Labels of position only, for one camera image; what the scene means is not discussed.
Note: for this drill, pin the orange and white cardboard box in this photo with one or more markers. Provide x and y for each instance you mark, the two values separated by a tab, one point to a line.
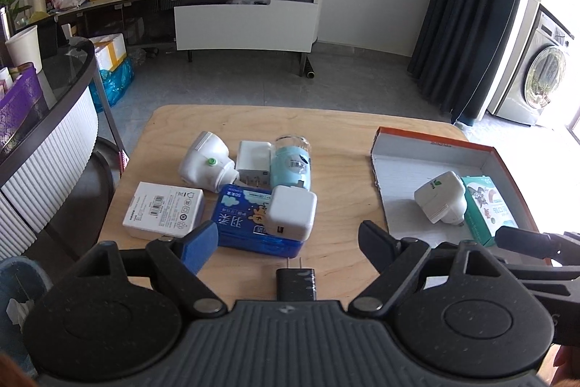
408	169

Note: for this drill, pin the silver washing machine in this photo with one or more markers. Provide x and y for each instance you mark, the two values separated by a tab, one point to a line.
539	69

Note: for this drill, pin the white television console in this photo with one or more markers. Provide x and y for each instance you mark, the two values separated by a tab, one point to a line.
244	24

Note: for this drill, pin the dark round chair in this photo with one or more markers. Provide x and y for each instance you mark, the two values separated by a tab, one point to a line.
93	187

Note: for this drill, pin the teal printed box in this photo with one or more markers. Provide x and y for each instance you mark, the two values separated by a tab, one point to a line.
489	210

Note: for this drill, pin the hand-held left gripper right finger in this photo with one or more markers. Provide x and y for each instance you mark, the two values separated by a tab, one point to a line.
375	243

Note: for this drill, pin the white charger with prongs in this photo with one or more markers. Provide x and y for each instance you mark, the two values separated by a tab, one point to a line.
251	162

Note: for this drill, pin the white paper cup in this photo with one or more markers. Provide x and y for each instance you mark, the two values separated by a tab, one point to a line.
25	49

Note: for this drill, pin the white and yellow carton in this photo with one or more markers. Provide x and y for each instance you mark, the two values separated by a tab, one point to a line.
108	51

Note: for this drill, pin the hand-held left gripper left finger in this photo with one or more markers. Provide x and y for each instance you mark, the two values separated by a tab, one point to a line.
199	245

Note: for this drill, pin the light blue toothpick holder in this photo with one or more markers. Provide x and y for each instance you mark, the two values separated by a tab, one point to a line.
292	164

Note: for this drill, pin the blue plastic bag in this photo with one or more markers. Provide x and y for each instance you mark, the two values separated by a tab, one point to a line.
113	83

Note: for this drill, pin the white labelled box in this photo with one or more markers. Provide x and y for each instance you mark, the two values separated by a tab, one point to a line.
163	210

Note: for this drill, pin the dark slippers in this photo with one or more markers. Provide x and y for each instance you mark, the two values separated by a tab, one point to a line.
149	50

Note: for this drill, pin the black box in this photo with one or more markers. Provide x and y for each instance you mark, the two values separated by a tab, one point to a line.
46	39

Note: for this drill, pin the white ribbed glass-top counter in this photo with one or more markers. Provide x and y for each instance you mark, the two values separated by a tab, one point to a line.
50	155

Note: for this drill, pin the red spiral notebook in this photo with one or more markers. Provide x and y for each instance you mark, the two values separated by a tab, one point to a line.
123	160

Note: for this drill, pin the white lamp with green button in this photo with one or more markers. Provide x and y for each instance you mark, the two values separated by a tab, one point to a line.
206	162

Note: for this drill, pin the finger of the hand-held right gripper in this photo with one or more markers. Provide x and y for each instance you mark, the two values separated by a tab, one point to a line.
555	285
525	243

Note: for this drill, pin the dark blue curtain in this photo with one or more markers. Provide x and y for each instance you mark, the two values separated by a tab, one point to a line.
466	6

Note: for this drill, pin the purple basket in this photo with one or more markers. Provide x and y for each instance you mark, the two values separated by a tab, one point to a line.
16	106

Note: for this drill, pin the blue printed box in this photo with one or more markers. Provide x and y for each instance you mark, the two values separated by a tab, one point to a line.
242	228

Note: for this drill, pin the white plug adapter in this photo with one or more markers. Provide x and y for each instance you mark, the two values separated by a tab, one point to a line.
439	196

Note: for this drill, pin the white cube charger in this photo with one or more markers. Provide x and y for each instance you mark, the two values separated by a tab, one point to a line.
292	212

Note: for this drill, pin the black charger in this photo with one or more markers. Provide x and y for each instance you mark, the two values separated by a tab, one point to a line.
297	283

